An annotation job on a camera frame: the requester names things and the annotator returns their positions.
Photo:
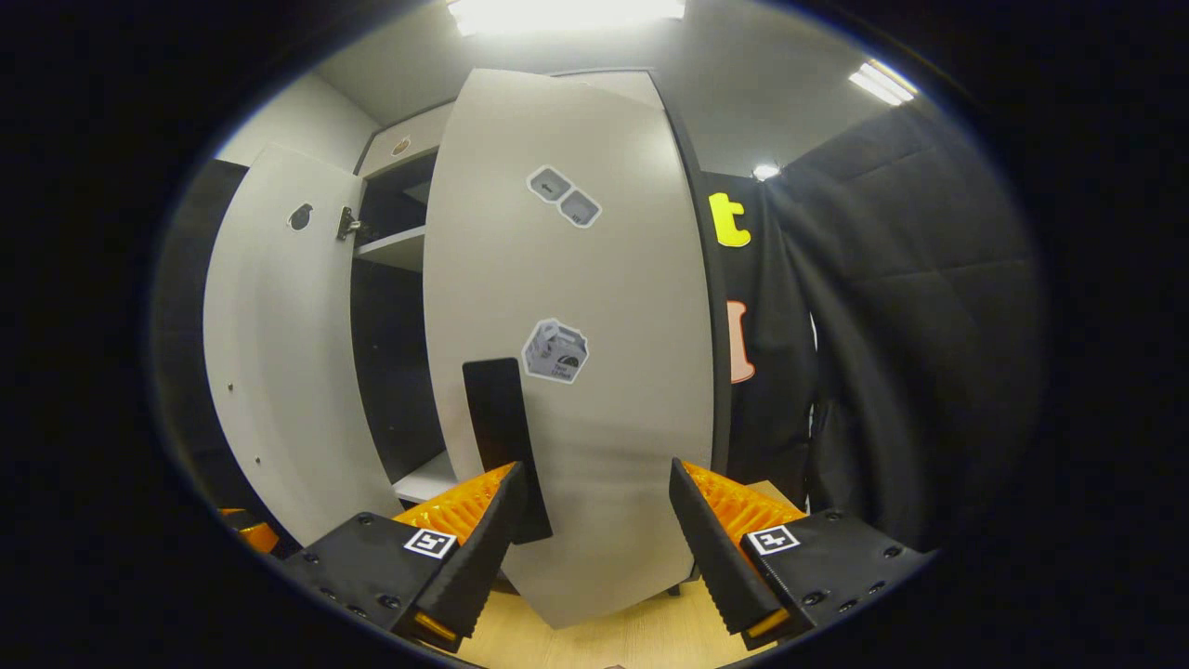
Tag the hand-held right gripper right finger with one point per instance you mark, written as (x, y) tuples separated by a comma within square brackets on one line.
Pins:
[(715, 557)]

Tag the white shoe cabinet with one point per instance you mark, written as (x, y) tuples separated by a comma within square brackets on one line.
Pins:
[(395, 372)]

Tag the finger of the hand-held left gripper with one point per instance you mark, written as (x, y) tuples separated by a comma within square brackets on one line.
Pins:
[(251, 534)]

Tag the ceiling light panel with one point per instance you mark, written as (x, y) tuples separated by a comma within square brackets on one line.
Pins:
[(882, 84), (567, 14)]

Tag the black backdrop cloth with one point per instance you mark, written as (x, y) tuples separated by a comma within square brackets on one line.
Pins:
[(771, 418), (929, 325)]

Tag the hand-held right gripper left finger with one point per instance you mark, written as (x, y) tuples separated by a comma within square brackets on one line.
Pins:
[(474, 557)]

